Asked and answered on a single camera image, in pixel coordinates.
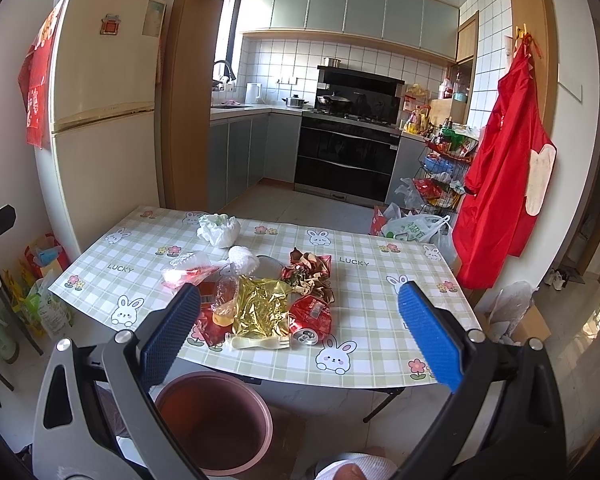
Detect clear plastic bottle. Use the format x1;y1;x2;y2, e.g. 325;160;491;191
211;275;239;327

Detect gold foil wrapper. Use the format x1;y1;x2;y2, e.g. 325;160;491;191
233;275;291;338

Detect white foam net roll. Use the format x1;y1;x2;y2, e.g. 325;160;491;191
227;246;260;275

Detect crushed red soda can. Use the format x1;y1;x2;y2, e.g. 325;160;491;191
289;295;332;346

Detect white plastic bag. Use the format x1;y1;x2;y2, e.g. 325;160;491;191
197;214;240;248

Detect red brown wrapper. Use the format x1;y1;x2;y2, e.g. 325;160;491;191
280;247;335;304

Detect kitchen faucet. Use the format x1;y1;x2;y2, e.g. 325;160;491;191
211;60;236;91

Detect dark red snack packet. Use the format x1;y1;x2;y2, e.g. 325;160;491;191
186;281;234;352

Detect white plastic spork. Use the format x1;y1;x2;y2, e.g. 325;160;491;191
230;336;290;350

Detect white green shopping bag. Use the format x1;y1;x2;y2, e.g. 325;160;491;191
380;214;450;243

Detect red hanging apron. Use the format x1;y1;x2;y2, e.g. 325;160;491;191
453;34;557;289

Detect cream refrigerator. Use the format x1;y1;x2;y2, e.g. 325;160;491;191
34;0;166;260

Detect grey lower cabinets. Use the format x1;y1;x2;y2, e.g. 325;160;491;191
207;108;302;212

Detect grey cabinets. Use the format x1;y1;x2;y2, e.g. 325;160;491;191
207;108;302;212
238;0;460;60

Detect black oven range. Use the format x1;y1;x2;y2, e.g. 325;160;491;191
294;65;404;204

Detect red fabric banner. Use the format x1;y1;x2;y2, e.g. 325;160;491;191
18;1;62;148

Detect white electric kettle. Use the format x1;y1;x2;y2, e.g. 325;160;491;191
245;82;262;105

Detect black wok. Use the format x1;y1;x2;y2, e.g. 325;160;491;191
316;94;352;108

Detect grey upper cabinets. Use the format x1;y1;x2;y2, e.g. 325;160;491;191
238;0;460;60

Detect wire storage rack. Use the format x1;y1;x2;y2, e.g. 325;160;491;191
413;122;478;216

